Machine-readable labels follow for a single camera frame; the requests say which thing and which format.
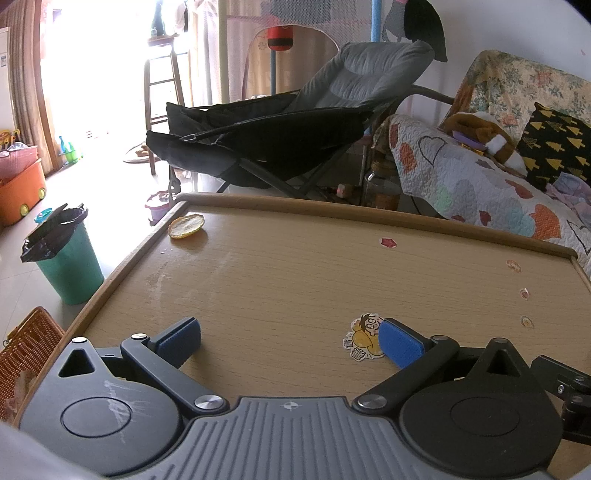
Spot purple toy bucket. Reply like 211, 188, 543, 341
145, 193, 174, 223

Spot orange wheeled storage tub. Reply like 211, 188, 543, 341
0, 159, 47, 227

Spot brown glass jar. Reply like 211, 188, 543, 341
362, 159, 402, 210

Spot lavender cloth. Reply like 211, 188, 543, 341
547, 173, 591, 208

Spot black pillow gold trees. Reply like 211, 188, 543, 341
515, 102, 591, 190

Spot yellow cartoon sticker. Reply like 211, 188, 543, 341
342, 313, 386, 363

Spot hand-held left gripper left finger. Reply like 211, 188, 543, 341
58, 316, 230, 418

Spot pink mesh play tent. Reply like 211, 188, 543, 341
226, 11, 345, 104

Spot pink basket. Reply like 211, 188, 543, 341
0, 145, 38, 182

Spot heart print quilt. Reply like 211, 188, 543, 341
372, 113, 591, 273

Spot black hanging garment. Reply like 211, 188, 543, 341
402, 0, 448, 63

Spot red hanging toy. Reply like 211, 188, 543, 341
267, 26, 296, 51

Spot orange wicker basket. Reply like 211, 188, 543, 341
0, 307, 65, 423

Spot wooden bar stool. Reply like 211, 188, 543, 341
144, 34, 186, 132

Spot yellow round wrapper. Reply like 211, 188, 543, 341
167, 213, 206, 240

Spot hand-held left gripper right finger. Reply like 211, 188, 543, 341
352, 318, 532, 415

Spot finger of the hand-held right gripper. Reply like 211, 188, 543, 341
530, 354, 591, 432

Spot green trash bin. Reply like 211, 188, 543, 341
21, 203, 105, 305

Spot brown white plush toy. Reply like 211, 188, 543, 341
445, 111, 527, 177

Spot grey black folding recliner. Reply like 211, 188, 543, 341
145, 41, 437, 200

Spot green toy bottle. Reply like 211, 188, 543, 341
59, 136, 81, 164

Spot beige curtain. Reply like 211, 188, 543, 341
0, 0, 61, 176

